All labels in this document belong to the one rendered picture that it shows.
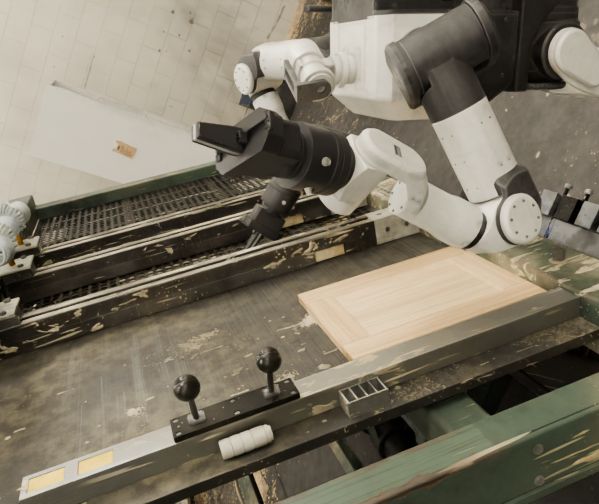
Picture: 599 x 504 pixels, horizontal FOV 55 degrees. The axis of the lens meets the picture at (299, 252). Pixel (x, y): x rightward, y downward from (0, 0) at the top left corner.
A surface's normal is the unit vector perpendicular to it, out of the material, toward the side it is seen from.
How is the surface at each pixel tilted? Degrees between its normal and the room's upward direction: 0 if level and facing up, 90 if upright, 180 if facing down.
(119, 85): 90
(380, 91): 47
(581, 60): 90
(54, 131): 90
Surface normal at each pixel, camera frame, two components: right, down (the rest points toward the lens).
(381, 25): -0.50, 0.30
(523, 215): 0.41, -0.03
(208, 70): 0.30, 0.33
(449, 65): -0.07, 0.26
